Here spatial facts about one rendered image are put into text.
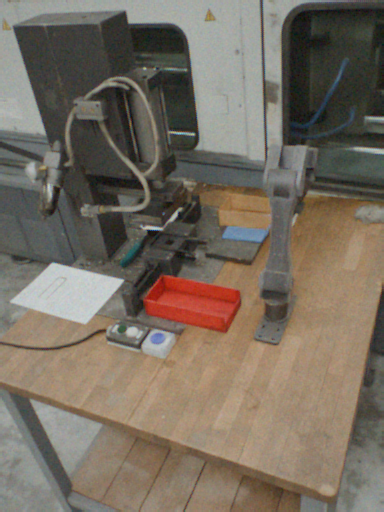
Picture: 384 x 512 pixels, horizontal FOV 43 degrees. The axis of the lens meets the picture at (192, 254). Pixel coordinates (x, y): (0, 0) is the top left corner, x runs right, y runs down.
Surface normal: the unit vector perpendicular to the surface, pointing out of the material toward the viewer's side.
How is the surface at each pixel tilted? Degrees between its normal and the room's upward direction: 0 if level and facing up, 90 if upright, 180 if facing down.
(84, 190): 90
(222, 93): 90
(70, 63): 90
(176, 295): 0
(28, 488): 0
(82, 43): 90
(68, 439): 0
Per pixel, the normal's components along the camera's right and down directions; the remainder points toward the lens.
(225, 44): -0.46, 0.57
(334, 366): -0.11, -0.80
